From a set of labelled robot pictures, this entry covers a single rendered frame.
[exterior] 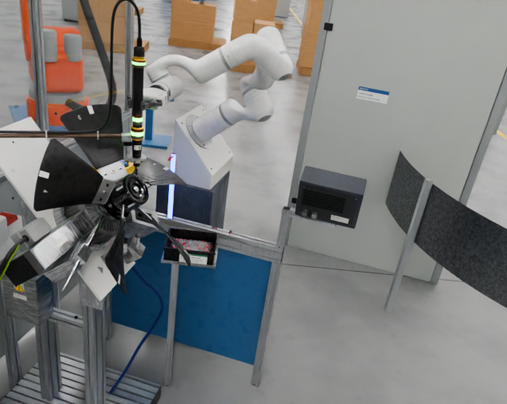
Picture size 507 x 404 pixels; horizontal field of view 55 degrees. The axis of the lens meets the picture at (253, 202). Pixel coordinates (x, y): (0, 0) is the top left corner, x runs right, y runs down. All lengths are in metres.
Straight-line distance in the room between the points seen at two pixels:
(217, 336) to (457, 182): 1.93
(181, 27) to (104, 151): 9.37
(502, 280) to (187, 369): 1.71
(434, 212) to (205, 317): 1.45
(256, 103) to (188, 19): 8.82
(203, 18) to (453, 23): 8.20
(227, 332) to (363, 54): 1.91
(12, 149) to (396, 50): 2.34
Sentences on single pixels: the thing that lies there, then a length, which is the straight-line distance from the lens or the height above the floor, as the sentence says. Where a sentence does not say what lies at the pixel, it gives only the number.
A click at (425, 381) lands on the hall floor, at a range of 3.11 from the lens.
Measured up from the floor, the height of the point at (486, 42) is 1.71.
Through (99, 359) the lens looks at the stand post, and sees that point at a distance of 2.31.
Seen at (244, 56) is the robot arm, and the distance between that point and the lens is 1.89.
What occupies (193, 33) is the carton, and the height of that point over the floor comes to 0.29.
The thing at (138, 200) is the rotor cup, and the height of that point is 1.20.
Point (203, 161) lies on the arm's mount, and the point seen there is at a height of 1.07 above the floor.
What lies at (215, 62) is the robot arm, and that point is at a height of 1.64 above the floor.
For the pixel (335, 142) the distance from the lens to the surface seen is 3.50.
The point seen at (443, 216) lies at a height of 0.82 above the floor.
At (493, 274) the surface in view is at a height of 0.69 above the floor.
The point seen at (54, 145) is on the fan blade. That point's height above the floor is 1.42.
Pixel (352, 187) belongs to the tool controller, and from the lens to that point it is 2.00.
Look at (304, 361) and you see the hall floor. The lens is 2.94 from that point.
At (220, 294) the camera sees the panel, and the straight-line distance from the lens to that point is 2.46.
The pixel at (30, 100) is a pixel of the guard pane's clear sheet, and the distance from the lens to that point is 2.51.
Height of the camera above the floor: 2.02
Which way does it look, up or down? 27 degrees down
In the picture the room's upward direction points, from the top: 8 degrees clockwise
